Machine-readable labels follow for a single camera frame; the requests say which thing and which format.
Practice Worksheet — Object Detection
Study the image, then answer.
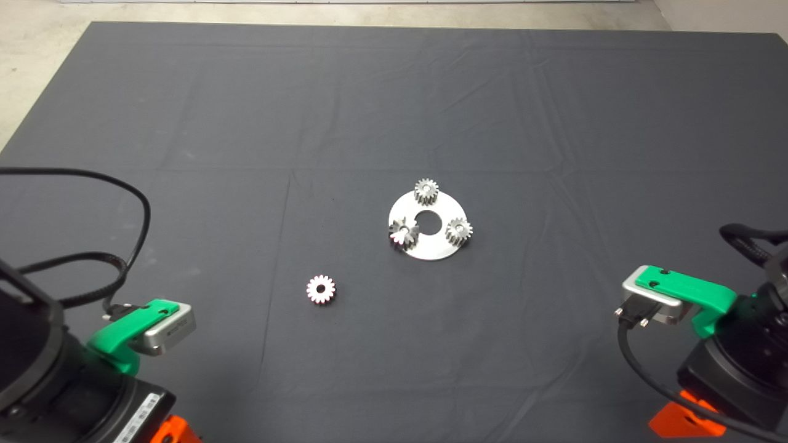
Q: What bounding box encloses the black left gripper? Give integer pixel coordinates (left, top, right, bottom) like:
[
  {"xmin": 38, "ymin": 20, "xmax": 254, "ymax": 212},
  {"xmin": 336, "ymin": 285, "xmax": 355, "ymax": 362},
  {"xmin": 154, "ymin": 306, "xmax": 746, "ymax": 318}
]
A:
[{"xmin": 43, "ymin": 369, "xmax": 203, "ymax": 443}]

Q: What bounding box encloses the large steel gear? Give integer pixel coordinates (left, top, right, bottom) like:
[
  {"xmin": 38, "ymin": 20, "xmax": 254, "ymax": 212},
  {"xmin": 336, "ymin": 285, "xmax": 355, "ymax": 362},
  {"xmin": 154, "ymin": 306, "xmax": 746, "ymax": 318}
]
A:
[{"xmin": 388, "ymin": 217, "xmax": 420, "ymax": 252}]

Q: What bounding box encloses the left arm braided black cable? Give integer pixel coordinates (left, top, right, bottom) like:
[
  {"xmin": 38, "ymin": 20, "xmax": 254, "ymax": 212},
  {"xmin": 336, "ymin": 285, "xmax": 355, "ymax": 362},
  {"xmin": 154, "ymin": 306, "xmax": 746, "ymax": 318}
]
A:
[{"xmin": 17, "ymin": 250, "xmax": 129, "ymax": 308}]

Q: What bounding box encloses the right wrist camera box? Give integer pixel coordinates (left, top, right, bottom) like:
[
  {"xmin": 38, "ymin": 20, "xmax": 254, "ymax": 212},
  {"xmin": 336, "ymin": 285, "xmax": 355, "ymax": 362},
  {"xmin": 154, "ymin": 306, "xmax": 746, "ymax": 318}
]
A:
[{"xmin": 622, "ymin": 274, "xmax": 693, "ymax": 325}]

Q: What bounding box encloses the arm braided black cable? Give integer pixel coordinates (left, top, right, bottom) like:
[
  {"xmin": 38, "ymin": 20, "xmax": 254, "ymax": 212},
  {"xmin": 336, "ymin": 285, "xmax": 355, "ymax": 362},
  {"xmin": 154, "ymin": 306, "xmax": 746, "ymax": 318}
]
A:
[
  {"xmin": 17, "ymin": 250, "xmax": 129, "ymax": 308},
  {"xmin": 719, "ymin": 223, "xmax": 788, "ymax": 265}
]

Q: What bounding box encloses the small steel gear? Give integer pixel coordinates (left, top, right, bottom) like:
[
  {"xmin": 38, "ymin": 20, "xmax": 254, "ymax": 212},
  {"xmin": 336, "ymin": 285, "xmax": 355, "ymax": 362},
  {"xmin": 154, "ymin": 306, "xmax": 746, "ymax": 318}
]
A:
[
  {"xmin": 414, "ymin": 178, "xmax": 439, "ymax": 206},
  {"xmin": 444, "ymin": 217, "xmax": 473, "ymax": 248},
  {"xmin": 306, "ymin": 274, "xmax": 337, "ymax": 305}
]

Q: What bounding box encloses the right green camera mount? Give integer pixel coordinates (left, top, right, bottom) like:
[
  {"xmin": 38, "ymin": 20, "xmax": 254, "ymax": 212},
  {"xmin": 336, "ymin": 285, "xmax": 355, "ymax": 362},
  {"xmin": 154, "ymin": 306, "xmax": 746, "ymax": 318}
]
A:
[{"xmin": 634, "ymin": 265, "xmax": 738, "ymax": 338}]

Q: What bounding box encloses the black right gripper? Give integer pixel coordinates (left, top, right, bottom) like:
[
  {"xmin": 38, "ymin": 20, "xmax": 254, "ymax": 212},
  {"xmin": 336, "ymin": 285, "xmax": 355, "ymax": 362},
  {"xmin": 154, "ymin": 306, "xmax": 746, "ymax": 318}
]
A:
[{"xmin": 648, "ymin": 335, "xmax": 788, "ymax": 438}]

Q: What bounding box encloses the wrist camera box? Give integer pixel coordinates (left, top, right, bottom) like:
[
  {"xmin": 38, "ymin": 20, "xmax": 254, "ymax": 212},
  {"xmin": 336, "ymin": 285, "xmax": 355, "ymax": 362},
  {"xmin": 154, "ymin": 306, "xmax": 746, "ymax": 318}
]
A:
[
  {"xmin": 128, "ymin": 304, "xmax": 196, "ymax": 357},
  {"xmin": 622, "ymin": 274, "xmax": 693, "ymax": 325}
]

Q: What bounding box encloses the right arm braided black cable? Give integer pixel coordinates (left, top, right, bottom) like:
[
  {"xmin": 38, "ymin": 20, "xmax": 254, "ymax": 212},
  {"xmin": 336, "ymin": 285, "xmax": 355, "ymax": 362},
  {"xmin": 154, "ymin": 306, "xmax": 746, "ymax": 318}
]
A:
[{"xmin": 719, "ymin": 223, "xmax": 788, "ymax": 265}]

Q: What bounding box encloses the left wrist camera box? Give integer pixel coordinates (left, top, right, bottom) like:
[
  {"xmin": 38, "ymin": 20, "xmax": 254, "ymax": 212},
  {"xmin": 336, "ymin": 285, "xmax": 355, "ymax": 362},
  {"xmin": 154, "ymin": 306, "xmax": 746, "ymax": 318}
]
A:
[{"xmin": 128, "ymin": 304, "xmax": 196, "ymax": 357}]

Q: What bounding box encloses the dark grey table cloth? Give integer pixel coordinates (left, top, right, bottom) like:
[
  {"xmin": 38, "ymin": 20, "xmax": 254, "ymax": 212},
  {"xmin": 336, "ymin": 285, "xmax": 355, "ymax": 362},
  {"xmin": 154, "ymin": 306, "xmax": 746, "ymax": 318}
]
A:
[{"xmin": 0, "ymin": 22, "xmax": 788, "ymax": 443}]

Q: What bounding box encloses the left green camera mount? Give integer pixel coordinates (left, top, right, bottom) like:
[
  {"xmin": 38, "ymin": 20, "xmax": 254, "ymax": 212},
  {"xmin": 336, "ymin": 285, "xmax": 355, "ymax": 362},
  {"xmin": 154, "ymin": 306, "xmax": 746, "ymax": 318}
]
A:
[{"xmin": 86, "ymin": 299, "xmax": 180, "ymax": 376}]

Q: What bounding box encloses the round metal plate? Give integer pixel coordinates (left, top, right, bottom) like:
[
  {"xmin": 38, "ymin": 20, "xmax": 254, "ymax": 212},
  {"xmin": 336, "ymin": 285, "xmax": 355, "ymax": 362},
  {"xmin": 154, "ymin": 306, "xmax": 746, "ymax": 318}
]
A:
[{"xmin": 388, "ymin": 190, "xmax": 470, "ymax": 261}]

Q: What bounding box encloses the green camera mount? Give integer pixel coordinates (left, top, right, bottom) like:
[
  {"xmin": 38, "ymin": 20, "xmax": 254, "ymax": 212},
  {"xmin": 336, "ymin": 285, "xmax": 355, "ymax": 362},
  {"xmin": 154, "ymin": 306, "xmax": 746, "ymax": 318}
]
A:
[
  {"xmin": 634, "ymin": 265, "xmax": 738, "ymax": 338},
  {"xmin": 86, "ymin": 299, "xmax": 180, "ymax": 376}
]

